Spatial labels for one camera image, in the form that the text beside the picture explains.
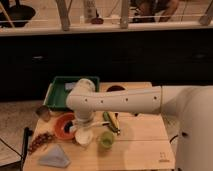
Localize green cup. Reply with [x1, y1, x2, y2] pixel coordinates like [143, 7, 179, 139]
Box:
[99, 131, 114, 149]

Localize green corn cob toy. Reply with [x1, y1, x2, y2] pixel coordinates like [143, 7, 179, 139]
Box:
[103, 111, 120, 135]

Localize green tray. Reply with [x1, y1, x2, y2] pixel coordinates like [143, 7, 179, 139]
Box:
[45, 76, 101, 111]

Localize small metal cup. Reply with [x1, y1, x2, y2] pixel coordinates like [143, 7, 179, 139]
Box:
[36, 106, 51, 122]

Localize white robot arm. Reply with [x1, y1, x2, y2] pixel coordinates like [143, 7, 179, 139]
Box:
[66, 79, 213, 171]

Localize black cable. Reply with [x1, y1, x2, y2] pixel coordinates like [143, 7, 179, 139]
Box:
[0, 126, 34, 171]

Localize blue folded cloth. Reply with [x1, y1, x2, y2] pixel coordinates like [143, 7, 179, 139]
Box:
[38, 144, 70, 168]

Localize white cup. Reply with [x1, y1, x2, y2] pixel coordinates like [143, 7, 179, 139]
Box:
[75, 129, 93, 147]

